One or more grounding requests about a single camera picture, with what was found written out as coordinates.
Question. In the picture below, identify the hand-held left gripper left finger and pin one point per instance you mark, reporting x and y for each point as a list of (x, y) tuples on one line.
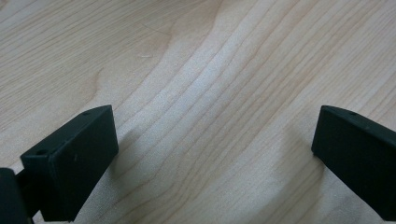
[(71, 165)]

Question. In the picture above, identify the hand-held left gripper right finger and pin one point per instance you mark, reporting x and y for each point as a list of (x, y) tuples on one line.
[(358, 158)]

